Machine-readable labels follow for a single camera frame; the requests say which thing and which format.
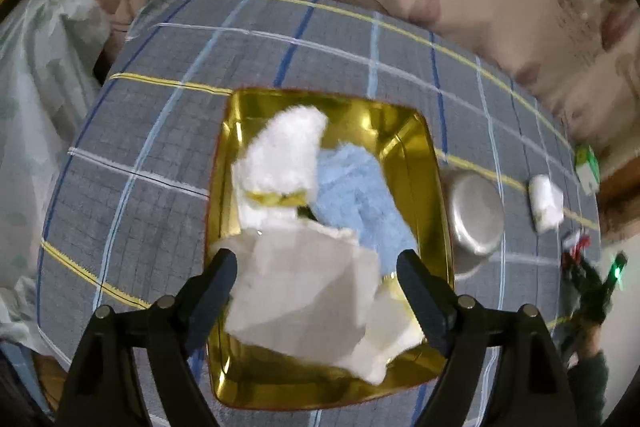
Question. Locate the pale green patterned cloth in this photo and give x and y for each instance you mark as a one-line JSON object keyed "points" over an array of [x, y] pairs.
{"points": [[40, 107]]}

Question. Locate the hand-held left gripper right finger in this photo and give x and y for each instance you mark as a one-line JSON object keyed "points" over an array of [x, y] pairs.
{"points": [[425, 302]]}

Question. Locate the red and white cloth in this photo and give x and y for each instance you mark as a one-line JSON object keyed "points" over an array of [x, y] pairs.
{"points": [[575, 247]]}

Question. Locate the light blue towel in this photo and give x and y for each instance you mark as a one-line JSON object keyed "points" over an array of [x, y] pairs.
{"points": [[360, 202]]}

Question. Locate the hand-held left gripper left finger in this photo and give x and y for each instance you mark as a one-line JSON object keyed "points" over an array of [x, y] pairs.
{"points": [[212, 302]]}

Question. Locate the grey plaid blanket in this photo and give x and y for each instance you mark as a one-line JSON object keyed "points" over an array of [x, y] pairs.
{"points": [[150, 142]]}

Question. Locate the brown wooden furniture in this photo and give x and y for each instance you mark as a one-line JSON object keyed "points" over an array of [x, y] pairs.
{"points": [[620, 202]]}

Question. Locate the small white and yellow sponge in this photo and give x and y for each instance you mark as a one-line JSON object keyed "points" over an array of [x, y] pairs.
{"points": [[546, 202]]}

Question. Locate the green and white box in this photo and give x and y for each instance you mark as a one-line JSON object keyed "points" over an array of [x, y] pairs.
{"points": [[587, 167]]}

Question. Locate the person's right forearm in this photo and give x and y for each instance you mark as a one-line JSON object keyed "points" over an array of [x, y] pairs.
{"points": [[587, 382]]}

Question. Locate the gold tray with red-brown sides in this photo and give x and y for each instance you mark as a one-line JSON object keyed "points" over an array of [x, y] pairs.
{"points": [[400, 142]]}

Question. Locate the white fluffy towel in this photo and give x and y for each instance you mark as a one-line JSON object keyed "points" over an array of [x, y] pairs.
{"points": [[282, 162]]}

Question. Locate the stainless steel bowl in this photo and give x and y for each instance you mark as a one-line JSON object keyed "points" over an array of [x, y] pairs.
{"points": [[475, 212]]}

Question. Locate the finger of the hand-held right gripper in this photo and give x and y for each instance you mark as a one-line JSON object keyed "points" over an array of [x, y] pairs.
{"points": [[575, 274]]}

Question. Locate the white foam block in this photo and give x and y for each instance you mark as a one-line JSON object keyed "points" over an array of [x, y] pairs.
{"points": [[300, 292]]}

